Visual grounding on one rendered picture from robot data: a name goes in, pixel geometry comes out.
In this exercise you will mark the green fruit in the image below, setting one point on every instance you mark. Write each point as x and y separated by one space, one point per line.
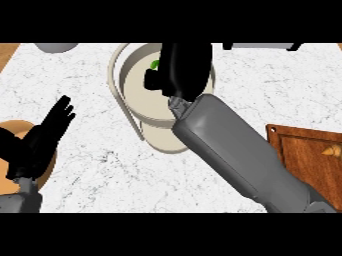
155 64

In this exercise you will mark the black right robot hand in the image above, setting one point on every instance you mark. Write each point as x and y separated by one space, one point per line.
183 70

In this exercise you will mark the brown wooden cutting board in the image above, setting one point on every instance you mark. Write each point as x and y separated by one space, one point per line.
322 166

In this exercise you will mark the grey round object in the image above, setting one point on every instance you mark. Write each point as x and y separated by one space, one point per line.
56 47

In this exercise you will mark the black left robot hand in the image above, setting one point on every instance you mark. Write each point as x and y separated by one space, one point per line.
34 143

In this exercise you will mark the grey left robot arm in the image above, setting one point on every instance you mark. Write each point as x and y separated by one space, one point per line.
16 198

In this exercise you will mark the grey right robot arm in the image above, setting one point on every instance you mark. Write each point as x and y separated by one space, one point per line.
238 156

